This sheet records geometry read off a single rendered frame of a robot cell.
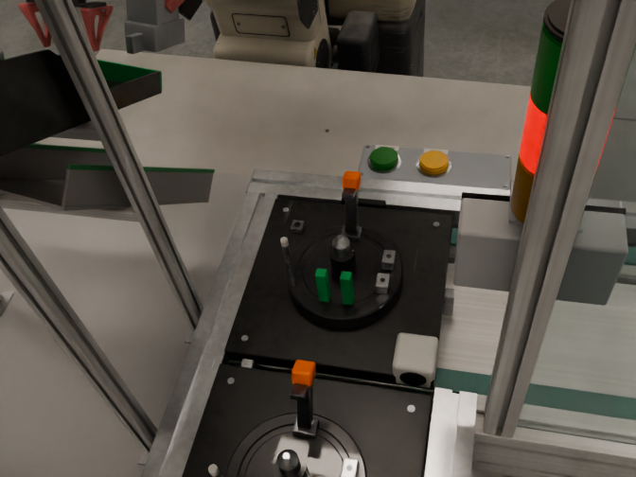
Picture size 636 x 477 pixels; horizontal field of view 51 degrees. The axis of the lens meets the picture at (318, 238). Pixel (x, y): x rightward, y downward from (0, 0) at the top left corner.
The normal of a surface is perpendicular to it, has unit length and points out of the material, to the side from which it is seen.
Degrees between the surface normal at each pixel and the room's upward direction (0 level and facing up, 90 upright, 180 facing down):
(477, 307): 0
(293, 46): 8
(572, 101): 90
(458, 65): 0
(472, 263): 90
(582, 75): 90
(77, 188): 90
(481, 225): 0
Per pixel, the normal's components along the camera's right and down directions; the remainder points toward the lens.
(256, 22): -0.25, 0.84
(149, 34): -0.40, 0.44
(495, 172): -0.10, -0.63
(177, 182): 0.92, 0.23
